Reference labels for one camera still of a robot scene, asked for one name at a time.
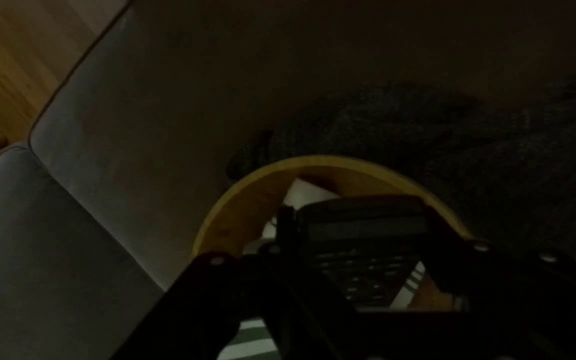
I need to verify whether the green white striped cloth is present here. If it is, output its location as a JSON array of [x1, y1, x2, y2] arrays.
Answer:
[[217, 177, 433, 360]]

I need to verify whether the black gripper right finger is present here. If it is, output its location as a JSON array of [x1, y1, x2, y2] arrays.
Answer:
[[426, 210, 481, 271]]

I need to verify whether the grey tufted sofa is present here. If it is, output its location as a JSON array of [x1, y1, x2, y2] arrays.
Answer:
[[0, 0, 576, 360]]

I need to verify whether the wooden bowl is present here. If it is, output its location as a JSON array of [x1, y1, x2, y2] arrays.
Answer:
[[191, 154, 477, 317]]

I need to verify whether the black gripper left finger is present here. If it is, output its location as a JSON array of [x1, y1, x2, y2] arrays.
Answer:
[[273, 204, 303, 265]]

